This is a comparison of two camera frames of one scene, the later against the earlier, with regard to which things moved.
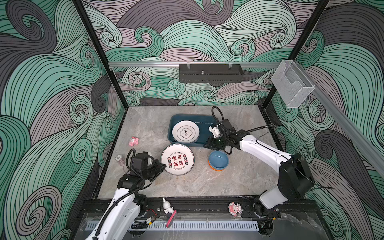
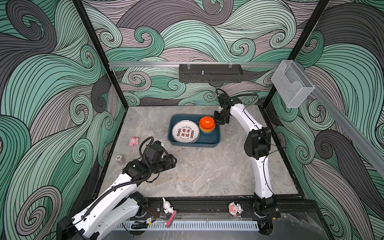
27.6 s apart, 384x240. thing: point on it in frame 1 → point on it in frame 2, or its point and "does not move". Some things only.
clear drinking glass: (158, 128) does not move
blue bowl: (218, 160) → (206, 132)
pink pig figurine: (235, 209) does not move
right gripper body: (218, 142) → (221, 117)
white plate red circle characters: (178, 158) → (185, 131)
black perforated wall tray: (210, 73) does not move
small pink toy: (133, 141) does not move
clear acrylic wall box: (292, 84) does not move
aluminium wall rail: (178, 63) does not move
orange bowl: (210, 166) → (207, 123)
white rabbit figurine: (166, 206) does not move
